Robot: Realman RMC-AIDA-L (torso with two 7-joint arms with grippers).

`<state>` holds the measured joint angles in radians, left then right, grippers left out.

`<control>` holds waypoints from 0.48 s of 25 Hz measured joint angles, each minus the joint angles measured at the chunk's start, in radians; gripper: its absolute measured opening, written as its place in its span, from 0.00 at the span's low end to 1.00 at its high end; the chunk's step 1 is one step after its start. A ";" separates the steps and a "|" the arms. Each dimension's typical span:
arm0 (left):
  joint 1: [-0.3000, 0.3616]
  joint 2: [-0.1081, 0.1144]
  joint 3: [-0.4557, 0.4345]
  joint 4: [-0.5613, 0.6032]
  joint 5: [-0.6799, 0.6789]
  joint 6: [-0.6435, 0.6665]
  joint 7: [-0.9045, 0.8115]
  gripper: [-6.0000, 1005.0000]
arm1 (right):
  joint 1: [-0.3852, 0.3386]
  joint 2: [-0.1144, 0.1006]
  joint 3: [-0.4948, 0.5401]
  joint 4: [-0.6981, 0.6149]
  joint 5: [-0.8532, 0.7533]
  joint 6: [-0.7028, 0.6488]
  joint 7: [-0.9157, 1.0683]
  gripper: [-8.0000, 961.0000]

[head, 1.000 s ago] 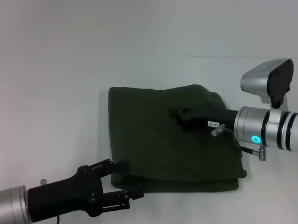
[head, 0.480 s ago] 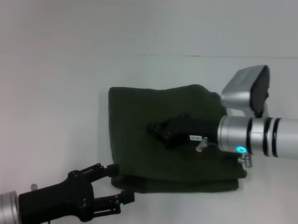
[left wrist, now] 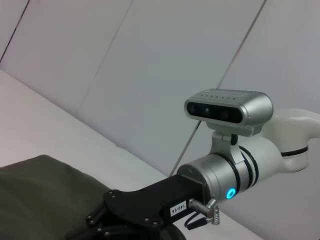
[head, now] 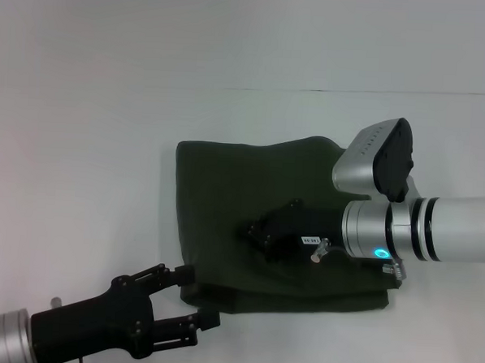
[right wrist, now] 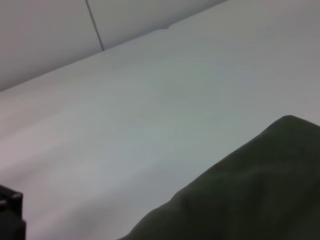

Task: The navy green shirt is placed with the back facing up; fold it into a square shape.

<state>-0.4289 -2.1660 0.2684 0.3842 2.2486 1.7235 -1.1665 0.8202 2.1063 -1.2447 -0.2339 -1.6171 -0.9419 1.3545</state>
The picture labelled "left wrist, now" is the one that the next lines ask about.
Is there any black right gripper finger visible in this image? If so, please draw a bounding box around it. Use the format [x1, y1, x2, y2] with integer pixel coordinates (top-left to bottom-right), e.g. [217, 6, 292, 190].
[65, 222, 111, 240]
[86, 203, 112, 226]

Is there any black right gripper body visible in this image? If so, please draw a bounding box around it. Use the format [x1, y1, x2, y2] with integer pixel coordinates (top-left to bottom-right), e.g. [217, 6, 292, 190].
[103, 174, 208, 231]

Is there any dark green t-shirt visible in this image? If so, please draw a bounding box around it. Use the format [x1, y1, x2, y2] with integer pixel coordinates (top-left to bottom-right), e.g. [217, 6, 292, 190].
[0, 154, 187, 240]

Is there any right gripper cable with connectors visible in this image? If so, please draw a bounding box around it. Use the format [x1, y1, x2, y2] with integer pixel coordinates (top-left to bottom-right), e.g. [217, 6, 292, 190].
[183, 197, 221, 230]

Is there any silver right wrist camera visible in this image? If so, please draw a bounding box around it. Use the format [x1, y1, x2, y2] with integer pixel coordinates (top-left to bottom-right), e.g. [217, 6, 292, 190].
[184, 87, 274, 151]

